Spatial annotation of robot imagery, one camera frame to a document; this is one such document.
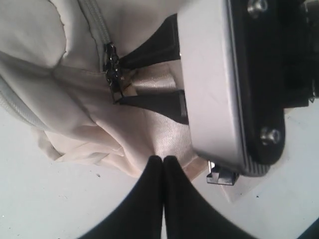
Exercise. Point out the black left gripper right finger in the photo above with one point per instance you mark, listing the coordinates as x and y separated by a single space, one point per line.
187 214

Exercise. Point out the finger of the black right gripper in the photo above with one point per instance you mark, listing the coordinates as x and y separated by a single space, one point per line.
170 104
162 46

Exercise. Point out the cream duffel bag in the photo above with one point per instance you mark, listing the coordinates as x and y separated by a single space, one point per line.
52 79

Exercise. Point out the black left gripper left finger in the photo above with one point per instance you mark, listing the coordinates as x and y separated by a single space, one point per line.
139 215

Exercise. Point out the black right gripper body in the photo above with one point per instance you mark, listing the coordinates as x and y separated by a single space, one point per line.
299 35

